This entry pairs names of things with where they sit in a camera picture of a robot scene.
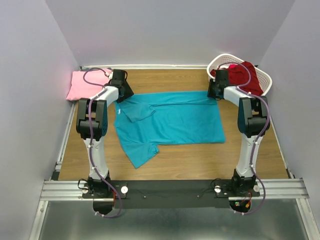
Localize white plastic laundry basket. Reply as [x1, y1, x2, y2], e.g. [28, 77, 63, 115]
[206, 53, 273, 96]

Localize teal t-shirt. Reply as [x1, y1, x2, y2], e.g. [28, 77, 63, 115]
[114, 91, 226, 169]

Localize folded pink t-shirt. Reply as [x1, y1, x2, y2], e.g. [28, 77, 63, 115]
[66, 68, 112, 101]

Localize aluminium table frame rail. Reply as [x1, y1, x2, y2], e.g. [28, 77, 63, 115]
[39, 178, 309, 201]

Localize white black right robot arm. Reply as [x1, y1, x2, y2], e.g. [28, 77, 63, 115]
[207, 69, 271, 196]

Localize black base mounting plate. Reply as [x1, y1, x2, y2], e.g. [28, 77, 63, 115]
[80, 178, 261, 210]

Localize magenta garment in basket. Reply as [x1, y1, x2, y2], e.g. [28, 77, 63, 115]
[228, 64, 239, 72]

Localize dark red t-shirt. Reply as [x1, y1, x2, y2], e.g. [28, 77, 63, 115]
[222, 61, 263, 96]

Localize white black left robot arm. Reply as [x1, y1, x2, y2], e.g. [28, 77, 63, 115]
[76, 67, 134, 198]

